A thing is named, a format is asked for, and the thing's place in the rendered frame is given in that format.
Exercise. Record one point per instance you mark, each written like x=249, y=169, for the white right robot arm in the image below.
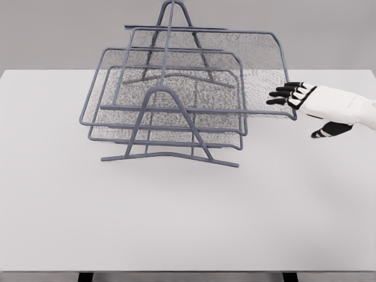
x=370, y=114

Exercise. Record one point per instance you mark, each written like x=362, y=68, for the large grey mesh folder tray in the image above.
x=258, y=58

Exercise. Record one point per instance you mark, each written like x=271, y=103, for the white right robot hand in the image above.
x=326, y=102

